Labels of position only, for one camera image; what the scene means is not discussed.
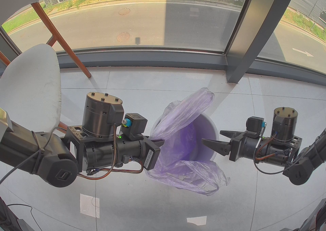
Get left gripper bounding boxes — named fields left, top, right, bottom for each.
left=115, top=134, right=165, bottom=172

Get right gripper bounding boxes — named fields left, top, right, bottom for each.
left=202, top=130, right=268, bottom=162

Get purple plastic bag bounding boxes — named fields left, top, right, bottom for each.
left=144, top=87, right=231, bottom=197

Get white trash bin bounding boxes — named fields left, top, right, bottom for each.
left=150, top=113, right=220, bottom=161

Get window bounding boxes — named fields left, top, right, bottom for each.
left=0, top=0, right=326, bottom=84

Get white chair with wooden legs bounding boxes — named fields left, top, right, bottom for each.
left=0, top=0, right=92, bottom=133

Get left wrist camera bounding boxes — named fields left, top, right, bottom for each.
left=120, top=112, right=149, bottom=141

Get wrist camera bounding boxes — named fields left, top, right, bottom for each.
left=245, top=116, right=266, bottom=139
left=120, top=112, right=149, bottom=141

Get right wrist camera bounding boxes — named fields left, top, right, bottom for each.
left=245, top=116, right=266, bottom=139

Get black cable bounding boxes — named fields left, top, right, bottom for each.
left=0, top=148, right=44, bottom=185

